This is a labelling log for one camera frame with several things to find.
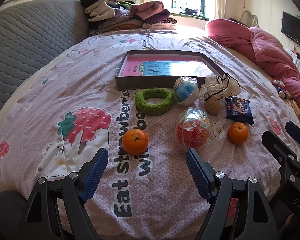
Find pink quilted blanket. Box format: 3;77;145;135
205;19;300;94

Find strawberry print bed sheet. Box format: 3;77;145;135
0;29;300;240

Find white mesh drawstring pouch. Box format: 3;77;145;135
199;73;241;102

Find yellow snack packet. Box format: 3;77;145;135
290;99;300;117

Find dark blue cookie packet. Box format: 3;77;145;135
225;96;255;125

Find small orange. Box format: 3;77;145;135
228;122;249;145

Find small colourful toy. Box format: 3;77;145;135
272;80;293;99

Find grey quilted headboard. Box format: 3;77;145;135
0;0;90;130

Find red ball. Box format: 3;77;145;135
175;107;210;152

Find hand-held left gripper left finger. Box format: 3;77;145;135
25;148;109;240

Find grey shallow cardboard box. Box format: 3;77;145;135
115;50;227;91

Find blue ball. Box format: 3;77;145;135
173;76;199;105

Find pile of folded clothes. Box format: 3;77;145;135
80;0;178;37

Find walnut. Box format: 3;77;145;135
205;96;222;115

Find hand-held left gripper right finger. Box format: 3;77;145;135
185;148;275;240

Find barred window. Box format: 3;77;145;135
154;0;210;20

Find black flat television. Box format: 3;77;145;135
281;11;300;52

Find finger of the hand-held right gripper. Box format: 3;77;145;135
285;121;300;153
262;130;298;171

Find orange with dark leaf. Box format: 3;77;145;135
122;129;149;155

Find green knitted ring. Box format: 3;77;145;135
135;88;175;117

